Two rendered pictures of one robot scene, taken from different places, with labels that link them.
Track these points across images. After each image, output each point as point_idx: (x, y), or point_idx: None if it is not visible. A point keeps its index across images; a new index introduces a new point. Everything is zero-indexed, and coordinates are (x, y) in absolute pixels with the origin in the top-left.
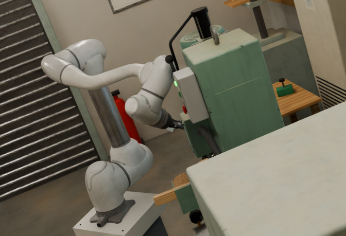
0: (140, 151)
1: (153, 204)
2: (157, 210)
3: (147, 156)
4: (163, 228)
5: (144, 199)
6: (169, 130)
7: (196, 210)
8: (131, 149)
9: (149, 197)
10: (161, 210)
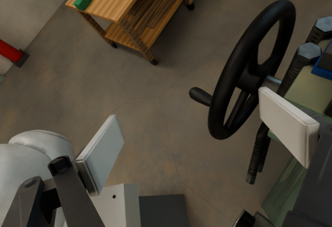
0: (34, 166)
1: (126, 216)
2: (134, 210)
3: (56, 156)
4: (144, 199)
5: (101, 210)
6: (116, 158)
7: (245, 223)
8: (5, 192)
9: (107, 201)
10: (136, 198)
